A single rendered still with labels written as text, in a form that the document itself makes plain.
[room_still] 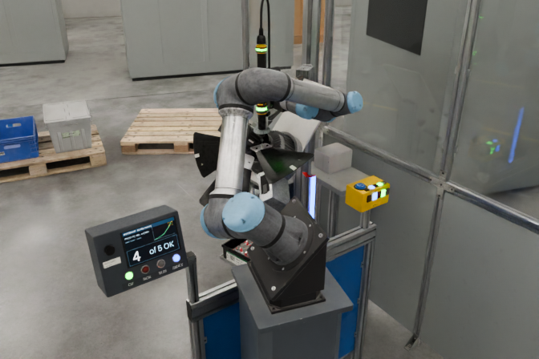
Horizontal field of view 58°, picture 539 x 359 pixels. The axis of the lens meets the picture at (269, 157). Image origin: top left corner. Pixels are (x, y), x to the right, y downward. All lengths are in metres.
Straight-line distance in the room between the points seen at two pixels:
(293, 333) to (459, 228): 1.11
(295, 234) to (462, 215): 1.09
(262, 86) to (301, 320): 0.71
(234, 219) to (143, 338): 1.66
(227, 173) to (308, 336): 0.56
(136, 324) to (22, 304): 0.75
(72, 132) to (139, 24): 2.99
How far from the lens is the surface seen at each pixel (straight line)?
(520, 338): 2.47
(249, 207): 1.36
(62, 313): 3.23
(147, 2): 7.47
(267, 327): 1.48
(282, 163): 1.96
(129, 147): 5.06
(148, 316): 3.06
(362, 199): 2.02
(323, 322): 1.58
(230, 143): 1.54
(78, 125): 4.86
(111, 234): 1.47
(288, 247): 1.44
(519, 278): 2.32
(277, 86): 1.52
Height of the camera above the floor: 2.03
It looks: 25 degrees down
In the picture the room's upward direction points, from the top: straight up
